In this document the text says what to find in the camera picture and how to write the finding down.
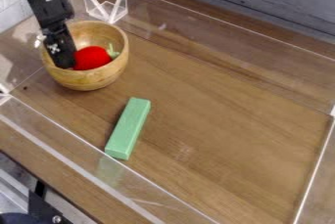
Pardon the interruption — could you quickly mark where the clear acrylic corner bracket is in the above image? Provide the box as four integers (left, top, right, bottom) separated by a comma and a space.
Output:
83, 0, 129, 24

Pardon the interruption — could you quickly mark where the red plush strawberry toy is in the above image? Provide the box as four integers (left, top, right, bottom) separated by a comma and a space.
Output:
74, 44, 119, 70

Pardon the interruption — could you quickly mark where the clear acrylic table barrier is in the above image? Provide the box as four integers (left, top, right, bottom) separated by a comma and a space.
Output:
0, 0, 335, 224

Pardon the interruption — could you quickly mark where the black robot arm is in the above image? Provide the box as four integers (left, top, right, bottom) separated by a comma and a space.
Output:
28, 0, 78, 68

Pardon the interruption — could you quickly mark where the light wooden bowl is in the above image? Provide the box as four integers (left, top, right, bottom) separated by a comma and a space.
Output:
40, 21, 130, 91

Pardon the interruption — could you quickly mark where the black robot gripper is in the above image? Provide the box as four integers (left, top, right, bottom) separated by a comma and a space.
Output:
28, 0, 78, 68

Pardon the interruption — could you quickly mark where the black clamp under table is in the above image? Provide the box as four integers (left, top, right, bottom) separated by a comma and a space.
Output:
0, 192, 74, 224

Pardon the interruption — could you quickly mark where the green rectangular block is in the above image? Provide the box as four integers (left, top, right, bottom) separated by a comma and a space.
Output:
104, 98, 150, 160

